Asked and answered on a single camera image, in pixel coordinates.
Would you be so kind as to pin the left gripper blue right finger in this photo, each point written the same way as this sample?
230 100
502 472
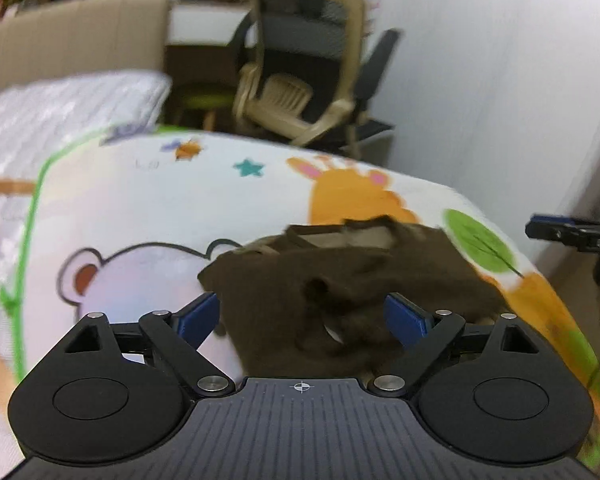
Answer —
426 338

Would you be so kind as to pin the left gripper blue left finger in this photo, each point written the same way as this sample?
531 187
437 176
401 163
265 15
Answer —
174 339

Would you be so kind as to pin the brown polka dot dress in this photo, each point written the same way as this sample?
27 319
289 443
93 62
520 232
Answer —
309 303

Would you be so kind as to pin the colourful cartoon play mat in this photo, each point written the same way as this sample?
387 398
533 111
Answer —
121 225

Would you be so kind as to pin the green round stool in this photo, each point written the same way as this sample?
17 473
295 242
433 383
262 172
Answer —
207 99

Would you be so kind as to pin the white quilted bedsheet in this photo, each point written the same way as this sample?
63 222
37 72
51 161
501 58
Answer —
36 121

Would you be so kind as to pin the beige mesh office chair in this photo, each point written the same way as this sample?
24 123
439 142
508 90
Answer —
306 79

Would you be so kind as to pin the beige upholstered headboard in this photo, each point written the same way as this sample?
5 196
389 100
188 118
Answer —
75 37

